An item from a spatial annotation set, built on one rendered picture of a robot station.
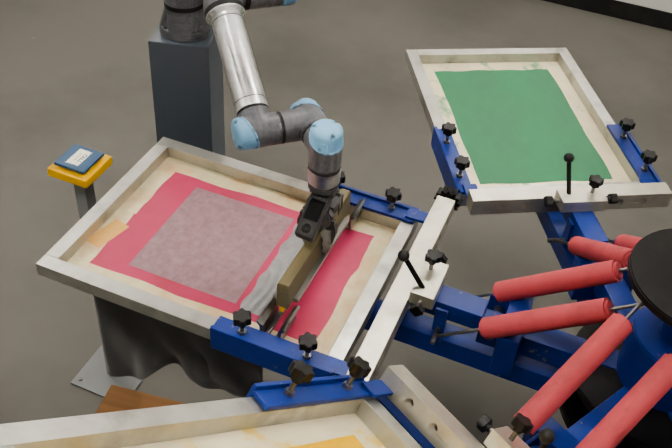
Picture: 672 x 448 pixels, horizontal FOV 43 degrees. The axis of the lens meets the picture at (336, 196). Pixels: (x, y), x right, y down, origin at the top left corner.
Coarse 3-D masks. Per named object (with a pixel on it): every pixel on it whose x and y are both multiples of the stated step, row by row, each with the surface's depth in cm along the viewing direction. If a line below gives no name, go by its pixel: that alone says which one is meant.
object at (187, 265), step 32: (128, 224) 223; (160, 224) 223; (96, 256) 213; (128, 256) 214; (160, 256) 214; (192, 256) 215; (224, 256) 216; (256, 256) 216; (192, 288) 207; (224, 288) 207; (320, 288) 209; (256, 320) 200; (320, 320) 201
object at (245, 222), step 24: (168, 192) 233; (192, 192) 234; (216, 192) 235; (240, 192) 235; (144, 216) 225; (168, 216) 226; (192, 216) 227; (216, 216) 227; (240, 216) 228; (264, 216) 228; (288, 216) 229; (216, 240) 220; (240, 240) 221; (264, 240) 221; (360, 240) 224; (336, 264) 216
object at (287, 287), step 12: (348, 192) 217; (348, 204) 218; (336, 216) 211; (300, 252) 198; (312, 252) 200; (300, 264) 195; (312, 264) 203; (288, 276) 192; (300, 276) 196; (288, 288) 190; (276, 300) 194; (288, 300) 193
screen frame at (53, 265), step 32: (160, 160) 242; (192, 160) 243; (224, 160) 240; (128, 192) 230; (288, 192) 235; (96, 224) 219; (384, 224) 228; (416, 224) 227; (64, 256) 209; (384, 256) 214; (96, 288) 201; (128, 288) 201; (384, 288) 210; (160, 320) 198; (192, 320) 194; (352, 320) 197
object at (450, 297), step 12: (444, 288) 200; (444, 300) 197; (456, 300) 197; (468, 300) 198; (480, 300) 198; (432, 312) 200; (456, 312) 196; (468, 312) 195; (480, 312) 195; (468, 324) 197
